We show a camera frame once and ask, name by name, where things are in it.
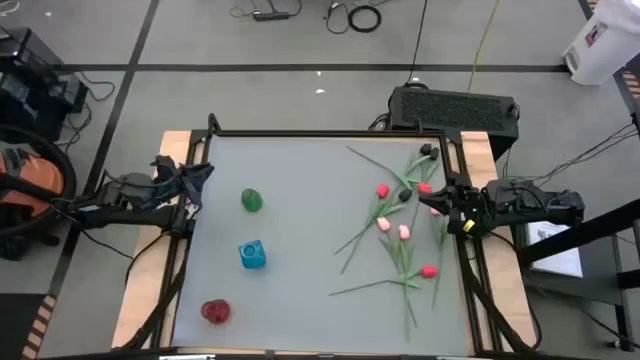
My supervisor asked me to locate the black aluminium table frame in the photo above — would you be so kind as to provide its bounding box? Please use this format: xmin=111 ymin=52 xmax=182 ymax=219
xmin=119 ymin=112 xmax=544 ymax=360

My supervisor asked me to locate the white paper booklet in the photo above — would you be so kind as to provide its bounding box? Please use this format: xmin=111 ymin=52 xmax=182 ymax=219
xmin=527 ymin=219 xmax=585 ymax=279

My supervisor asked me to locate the black equipment case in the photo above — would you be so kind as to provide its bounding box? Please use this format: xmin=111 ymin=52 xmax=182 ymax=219
xmin=0 ymin=25 xmax=90 ymax=144

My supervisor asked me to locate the red artificial tulip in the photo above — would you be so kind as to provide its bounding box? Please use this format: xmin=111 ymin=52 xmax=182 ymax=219
xmin=327 ymin=264 xmax=440 ymax=298
xmin=340 ymin=183 xmax=401 ymax=275
xmin=346 ymin=145 xmax=434 ymax=197

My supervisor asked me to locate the coiled black cable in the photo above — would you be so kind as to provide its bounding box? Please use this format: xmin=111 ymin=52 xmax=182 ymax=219
xmin=347 ymin=3 xmax=384 ymax=34

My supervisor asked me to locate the red glass vase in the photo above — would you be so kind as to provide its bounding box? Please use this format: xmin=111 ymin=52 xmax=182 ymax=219
xmin=200 ymin=298 xmax=232 ymax=325

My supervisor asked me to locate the black power strip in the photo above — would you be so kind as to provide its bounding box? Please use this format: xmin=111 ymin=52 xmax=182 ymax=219
xmin=252 ymin=10 xmax=291 ymax=22

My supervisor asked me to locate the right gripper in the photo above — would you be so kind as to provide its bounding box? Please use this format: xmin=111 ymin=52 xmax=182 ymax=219
xmin=418 ymin=185 xmax=484 ymax=235

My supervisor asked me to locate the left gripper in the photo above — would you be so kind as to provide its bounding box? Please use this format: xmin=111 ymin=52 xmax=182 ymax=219
xmin=153 ymin=154 xmax=215 ymax=209

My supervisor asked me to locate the blue glass vase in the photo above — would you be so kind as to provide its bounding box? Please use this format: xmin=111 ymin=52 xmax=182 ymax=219
xmin=237 ymin=239 xmax=268 ymax=270

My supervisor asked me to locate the black hanging cable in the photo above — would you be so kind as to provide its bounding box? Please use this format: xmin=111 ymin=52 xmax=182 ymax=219
xmin=405 ymin=0 xmax=429 ymax=85

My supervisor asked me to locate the orange vacuum cleaner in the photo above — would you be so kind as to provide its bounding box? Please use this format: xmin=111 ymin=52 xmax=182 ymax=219
xmin=0 ymin=123 xmax=80 ymax=261

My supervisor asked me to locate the black metal stand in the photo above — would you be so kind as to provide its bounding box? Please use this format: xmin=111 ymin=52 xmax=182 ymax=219
xmin=514 ymin=198 xmax=640 ymax=354

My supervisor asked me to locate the white bin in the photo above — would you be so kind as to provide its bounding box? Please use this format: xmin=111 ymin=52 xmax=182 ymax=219
xmin=562 ymin=0 xmax=640 ymax=86

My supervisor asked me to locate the grey table mat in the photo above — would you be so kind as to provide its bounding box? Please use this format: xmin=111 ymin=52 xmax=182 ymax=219
xmin=171 ymin=134 xmax=472 ymax=357

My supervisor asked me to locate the yellow hanging cable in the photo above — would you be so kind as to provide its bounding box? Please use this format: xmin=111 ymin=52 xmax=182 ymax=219
xmin=467 ymin=0 xmax=501 ymax=94

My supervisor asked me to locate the green glass vase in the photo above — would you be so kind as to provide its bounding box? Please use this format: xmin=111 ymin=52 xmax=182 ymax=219
xmin=240 ymin=187 xmax=265 ymax=214

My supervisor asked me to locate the black artificial tulip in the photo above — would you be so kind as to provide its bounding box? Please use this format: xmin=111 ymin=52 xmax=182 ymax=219
xmin=410 ymin=146 xmax=443 ymax=238
xmin=367 ymin=142 xmax=434 ymax=220
xmin=333 ymin=188 xmax=414 ymax=256

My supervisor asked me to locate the black perforated computer case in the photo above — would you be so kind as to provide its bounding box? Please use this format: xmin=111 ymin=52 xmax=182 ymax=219
xmin=388 ymin=84 xmax=521 ymax=162

